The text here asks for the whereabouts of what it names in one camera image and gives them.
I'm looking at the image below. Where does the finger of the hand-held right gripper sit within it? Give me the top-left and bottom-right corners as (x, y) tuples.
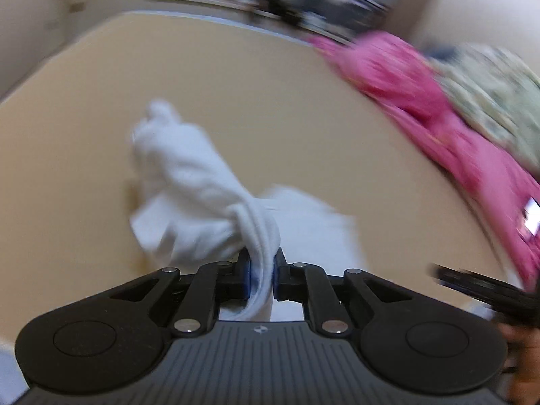
(429, 263), (526, 306)

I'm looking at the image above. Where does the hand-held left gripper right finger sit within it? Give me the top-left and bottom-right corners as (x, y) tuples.
(272, 247), (417, 339)

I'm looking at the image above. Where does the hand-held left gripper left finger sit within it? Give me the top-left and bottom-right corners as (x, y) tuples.
(110, 249), (253, 338)

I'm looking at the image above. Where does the white long-sleeve shirt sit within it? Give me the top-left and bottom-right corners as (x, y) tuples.
(127, 99), (369, 322)

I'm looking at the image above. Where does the person's right hand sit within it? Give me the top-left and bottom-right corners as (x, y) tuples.
(501, 324), (540, 405)

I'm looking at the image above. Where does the green floral cloth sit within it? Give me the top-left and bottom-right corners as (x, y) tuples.
(426, 44), (540, 169)

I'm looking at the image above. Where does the pink cloth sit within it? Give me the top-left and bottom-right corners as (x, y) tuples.
(310, 31), (540, 281)

